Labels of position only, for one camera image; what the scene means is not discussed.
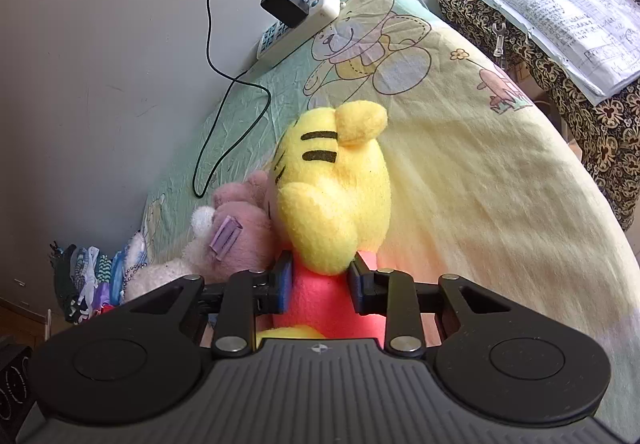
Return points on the pink bear plush toy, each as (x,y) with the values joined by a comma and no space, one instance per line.
(250,224)

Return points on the black charger plug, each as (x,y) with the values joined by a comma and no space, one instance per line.
(282,4)

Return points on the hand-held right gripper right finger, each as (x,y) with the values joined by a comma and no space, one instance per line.
(356,286)

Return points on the dark green garment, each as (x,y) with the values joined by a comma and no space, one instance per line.
(65,279)

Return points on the yellow tiger plush toy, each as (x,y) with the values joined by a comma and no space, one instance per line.
(335,184)

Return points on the cartoon bear printed bedsheet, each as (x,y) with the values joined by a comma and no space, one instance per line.
(475,174)

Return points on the white power strip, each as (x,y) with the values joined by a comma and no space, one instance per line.
(320,12)

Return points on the white rabbit plush blue ears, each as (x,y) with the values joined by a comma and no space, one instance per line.
(160,274)

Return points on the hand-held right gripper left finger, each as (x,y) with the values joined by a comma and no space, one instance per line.
(284,281)

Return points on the black device with round rings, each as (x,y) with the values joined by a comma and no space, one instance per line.
(15,384)

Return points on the white teal striped cloth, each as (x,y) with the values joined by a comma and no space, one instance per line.
(95,269)

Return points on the open handwritten notebook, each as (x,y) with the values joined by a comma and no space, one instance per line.
(565,19)

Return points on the floral covered side table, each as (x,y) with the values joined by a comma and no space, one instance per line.
(600,124)

